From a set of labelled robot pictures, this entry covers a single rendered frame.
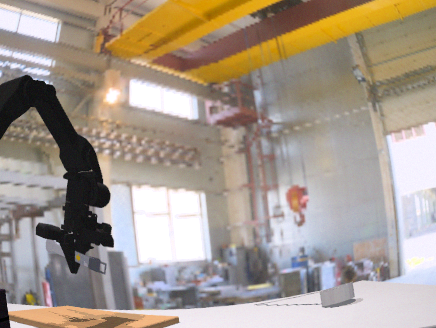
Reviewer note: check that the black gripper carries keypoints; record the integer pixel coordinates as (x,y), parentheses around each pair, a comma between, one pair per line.
(66,240)

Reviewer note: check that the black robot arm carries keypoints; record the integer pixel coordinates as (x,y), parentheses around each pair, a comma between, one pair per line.
(76,153)

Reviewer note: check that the light orange wooden board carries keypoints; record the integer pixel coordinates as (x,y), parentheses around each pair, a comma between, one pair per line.
(75,317)

